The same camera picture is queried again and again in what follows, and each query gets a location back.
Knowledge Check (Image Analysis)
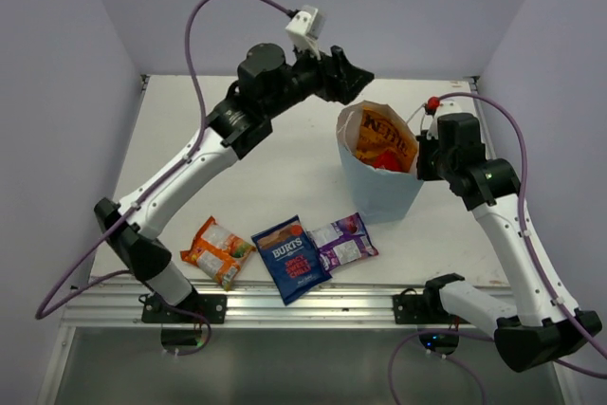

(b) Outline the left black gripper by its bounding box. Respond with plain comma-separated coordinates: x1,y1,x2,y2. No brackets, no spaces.
264,35,372,119

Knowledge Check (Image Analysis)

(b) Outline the red gummy candy bag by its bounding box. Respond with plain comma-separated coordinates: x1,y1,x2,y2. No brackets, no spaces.
372,150,403,173

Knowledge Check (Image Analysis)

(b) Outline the yellow Kettle chips bag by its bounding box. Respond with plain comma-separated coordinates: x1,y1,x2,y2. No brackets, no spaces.
355,107,418,173

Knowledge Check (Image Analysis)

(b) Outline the light blue paper bag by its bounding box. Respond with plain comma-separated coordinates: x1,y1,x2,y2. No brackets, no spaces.
336,101,422,224

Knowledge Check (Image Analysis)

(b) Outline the blue Burts chips bag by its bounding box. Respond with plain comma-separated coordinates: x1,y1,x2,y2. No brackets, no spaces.
252,215,332,305

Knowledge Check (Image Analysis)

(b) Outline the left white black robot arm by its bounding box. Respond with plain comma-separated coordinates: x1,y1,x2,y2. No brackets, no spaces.
94,43,375,322

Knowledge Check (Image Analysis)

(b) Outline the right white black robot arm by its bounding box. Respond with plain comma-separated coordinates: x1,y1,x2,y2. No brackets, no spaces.
417,113,602,372

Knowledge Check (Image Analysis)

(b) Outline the red emergency knob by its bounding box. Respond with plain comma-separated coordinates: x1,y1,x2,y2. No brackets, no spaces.
424,97,441,116

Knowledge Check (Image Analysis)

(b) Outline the purple snack packet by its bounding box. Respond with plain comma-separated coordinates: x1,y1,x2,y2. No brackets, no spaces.
307,212,378,272

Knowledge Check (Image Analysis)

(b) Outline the orange snack packet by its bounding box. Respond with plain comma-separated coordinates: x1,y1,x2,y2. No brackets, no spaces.
180,216,256,291

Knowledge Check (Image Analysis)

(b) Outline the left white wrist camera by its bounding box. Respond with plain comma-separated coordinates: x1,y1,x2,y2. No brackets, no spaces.
285,5,326,60

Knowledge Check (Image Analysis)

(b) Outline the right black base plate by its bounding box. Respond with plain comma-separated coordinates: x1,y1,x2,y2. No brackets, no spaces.
392,288,468,325

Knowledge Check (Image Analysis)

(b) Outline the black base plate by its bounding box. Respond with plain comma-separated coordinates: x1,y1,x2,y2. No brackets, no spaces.
392,288,468,325
138,293,228,324

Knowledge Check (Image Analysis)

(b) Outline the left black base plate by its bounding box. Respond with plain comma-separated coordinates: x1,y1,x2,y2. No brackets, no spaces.
138,293,228,324

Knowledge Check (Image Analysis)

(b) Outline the aluminium mounting rail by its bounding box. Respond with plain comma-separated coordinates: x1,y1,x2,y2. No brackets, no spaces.
60,281,521,329

